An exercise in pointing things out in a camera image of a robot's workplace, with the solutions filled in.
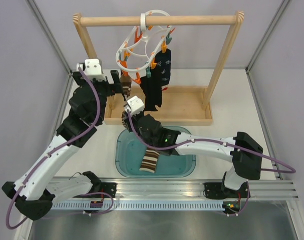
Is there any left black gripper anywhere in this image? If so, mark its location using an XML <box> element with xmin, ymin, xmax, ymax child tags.
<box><xmin>74</xmin><ymin>69</ymin><xmax>123</xmax><ymax>123</ymax></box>

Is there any brown striped sock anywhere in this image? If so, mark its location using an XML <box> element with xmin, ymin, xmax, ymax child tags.
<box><xmin>139</xmin><ymin>148</ymin><xmax>160</xmax><ymax>173</ymax></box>
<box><xmin>120</xmin><ymin>73</ymin><xmax>132</xmax><ymax>98</ymax></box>

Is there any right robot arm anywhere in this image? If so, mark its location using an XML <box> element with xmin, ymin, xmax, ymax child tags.
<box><xmin>121</xmin><ymin>111</ymin><xmax>263</xmax><ymax>199</ymax></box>

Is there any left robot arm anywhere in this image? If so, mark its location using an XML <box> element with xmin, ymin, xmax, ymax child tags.
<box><xmin>2</xmin><ymin>69</ymin><xmax>124</xmax><ymax>221</ymax></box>

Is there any white clip hanger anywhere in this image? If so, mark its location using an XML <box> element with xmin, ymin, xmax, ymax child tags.
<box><xmin>115</xmin><ymin>23</ymin><xmax>175</xmax><ymax>84</ymax></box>

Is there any teal plastic bin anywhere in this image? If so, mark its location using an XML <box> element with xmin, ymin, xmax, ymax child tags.
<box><xmin>115</xmin><ymin>130</ymin><xmax>196</xmax><ymax>179</ymax></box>

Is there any black sock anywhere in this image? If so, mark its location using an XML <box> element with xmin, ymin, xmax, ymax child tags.
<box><xmin>140</xmin><ymin>75</ymin><xmax>162</xmax><ymax>112</ymax></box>

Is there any navy patterned sock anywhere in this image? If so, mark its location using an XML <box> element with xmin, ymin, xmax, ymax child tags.
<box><xmin>154</xmin><ymin>49</ymin><xmax>171</xmax><ymax>91</ymax></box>

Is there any wooden hanging rack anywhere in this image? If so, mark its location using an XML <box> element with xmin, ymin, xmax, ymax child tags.
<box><xmin>73</xmin><ymin>10</ymin><xmax>244</xmax><ymax>126</ymax></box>

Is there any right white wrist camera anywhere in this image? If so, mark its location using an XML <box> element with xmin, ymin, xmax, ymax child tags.
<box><xmin>124</xmin><ymin>95</ymin><xmax>145</xmax><ymax>116</ymax></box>

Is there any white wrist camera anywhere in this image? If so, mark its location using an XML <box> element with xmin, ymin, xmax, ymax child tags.
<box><xmin>76</xmin><ymin>58</ymin><xmax>106</xmax><ymax>82</ymax></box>
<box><xmin>124</xmin><ymin>95</ymin><xmax>145</xmax><ymax>116</ymax></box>

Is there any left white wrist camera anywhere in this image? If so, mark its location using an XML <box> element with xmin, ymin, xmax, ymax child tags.
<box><xmin>76</xmin><ymin>58</ymin><xmax>106</xmax><ymax>82</ymax></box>

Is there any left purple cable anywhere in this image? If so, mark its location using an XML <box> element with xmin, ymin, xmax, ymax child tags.
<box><xmin>5</xmin><ymin>66</ymin><xmax>114</xmax><ymax>230</ymax></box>

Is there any purple cable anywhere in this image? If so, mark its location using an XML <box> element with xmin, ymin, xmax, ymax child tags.
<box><xmin>5</xmin><ymin>66</ymin><xmax>114</xmax><ymax>230</ymax></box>
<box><xmin>126</xmin><ymin>109</ymin><xmax>296</xmax><ymax>217</ymax></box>

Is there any aluminium mounting rail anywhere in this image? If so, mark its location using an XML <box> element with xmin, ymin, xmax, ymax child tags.
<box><xmin>101</xmin><ymin>177</ymin><xmax>298</xmax><ymax>201</ymax></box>

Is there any white slotted cable duct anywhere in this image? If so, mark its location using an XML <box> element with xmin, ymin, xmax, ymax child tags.
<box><xmin>52</xmin><ymin>200</ymin><xmax>225</xmax><ymax>211</ymax></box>

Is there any left aluminium frame post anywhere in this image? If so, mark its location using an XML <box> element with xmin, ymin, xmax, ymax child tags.
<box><xmin>25</xmin><ymin>0</ymin><xmax>72</xmax><ymax>75</ymax></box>

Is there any aluminium frame post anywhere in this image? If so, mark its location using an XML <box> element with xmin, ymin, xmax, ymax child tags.
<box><xmin>25</xmin><ymin>0</ymin><xmax>72</xmax><ymax>75</ymax></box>
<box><xmin>245</xmin><ymin>0</ymin><xmax>291</xmax><ymax>74</ymax></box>

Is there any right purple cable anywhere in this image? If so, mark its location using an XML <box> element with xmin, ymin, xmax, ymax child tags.
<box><xmin>126</xmin><ymin>109</ymin><xmax>296</xmax><ymax>217</ymax></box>

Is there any right aluminium frame post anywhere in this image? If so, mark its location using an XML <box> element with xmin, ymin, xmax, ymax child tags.
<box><xmin>245</xmin><ymin>0</ymin><xmax>291</xmax><ymax>74</ymax></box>

